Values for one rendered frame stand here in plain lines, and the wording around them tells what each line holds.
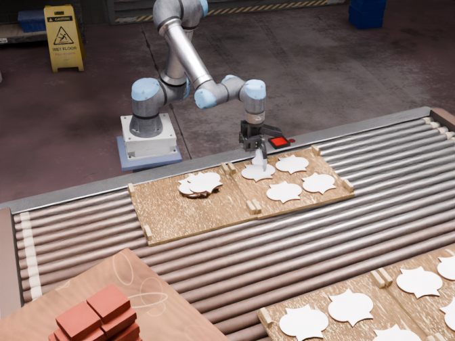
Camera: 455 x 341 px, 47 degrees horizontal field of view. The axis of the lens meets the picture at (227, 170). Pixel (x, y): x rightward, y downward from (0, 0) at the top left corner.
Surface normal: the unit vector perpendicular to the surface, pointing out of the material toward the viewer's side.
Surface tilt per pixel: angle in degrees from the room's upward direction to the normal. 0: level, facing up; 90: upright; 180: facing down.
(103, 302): 0
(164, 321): 0
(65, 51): 77
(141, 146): 90
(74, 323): 0
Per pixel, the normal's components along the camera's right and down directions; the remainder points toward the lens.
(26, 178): 0.00, -0.81
